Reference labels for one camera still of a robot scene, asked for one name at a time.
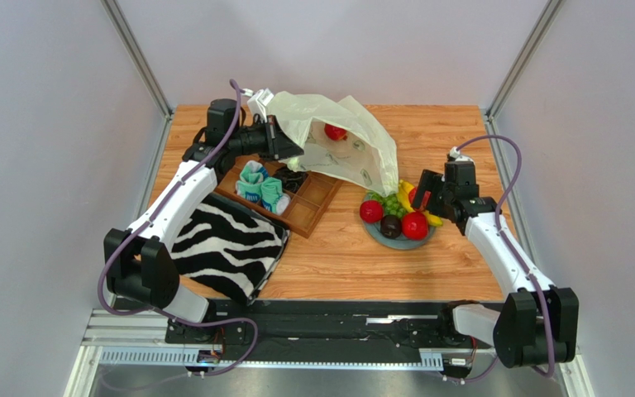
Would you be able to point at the red ridged fruit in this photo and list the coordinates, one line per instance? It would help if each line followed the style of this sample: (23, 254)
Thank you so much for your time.
(411, 194)

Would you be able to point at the wooden compartment tray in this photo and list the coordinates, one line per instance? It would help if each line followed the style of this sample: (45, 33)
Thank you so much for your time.
(306, 207)

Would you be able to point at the zebra striped cloth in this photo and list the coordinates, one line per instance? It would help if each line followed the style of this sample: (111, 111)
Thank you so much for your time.
(229, 248)

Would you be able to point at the aluminium frame rail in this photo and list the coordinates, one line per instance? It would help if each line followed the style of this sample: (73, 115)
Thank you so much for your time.
(129, 356)

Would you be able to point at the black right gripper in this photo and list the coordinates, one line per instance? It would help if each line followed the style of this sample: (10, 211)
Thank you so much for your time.
(432, 184)

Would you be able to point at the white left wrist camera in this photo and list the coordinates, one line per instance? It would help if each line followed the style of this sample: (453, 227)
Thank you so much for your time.
(258, 101)

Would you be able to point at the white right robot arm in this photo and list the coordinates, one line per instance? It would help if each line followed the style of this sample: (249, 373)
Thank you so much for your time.
(537, 324)

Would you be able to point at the pale green plastic bag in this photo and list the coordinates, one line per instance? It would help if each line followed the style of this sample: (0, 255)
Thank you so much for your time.
(368, 157)

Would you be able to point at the green grape bunch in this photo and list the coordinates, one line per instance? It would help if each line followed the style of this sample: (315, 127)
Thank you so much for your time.
(390, 204)

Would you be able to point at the teal white sock pair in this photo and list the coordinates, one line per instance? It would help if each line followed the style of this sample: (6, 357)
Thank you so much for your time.
(257, 186)

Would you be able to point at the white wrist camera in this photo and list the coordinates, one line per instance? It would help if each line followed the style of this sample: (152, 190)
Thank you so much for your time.
(455, 155)
(258, 101)

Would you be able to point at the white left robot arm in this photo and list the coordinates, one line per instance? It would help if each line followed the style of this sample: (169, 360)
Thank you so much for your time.
(138, 265)

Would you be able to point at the red apple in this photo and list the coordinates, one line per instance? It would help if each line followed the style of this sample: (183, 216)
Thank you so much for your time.
(371, 211)
(414, 226)
(335, 133)

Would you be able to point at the dark purple plum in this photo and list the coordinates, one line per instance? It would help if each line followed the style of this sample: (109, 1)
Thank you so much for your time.
(390, 226)

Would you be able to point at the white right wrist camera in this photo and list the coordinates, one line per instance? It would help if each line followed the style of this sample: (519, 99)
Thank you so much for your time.
(455, 155)

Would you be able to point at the red apple front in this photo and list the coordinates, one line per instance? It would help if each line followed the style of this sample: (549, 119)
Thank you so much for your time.
(414, 226)

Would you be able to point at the grey blue plate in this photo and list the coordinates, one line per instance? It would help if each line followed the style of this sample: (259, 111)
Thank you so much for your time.
(400, 243)

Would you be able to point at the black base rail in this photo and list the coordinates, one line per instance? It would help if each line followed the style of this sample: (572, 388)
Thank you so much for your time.
(327, 331)

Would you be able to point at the yellow banana bunch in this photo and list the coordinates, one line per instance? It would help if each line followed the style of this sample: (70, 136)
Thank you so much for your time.
(402, 195)

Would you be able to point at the black rolled sock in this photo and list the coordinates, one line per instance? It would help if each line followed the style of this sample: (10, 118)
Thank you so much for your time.
(291, 181)

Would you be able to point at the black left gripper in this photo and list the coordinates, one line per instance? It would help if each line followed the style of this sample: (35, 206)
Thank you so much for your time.
(277, 145)

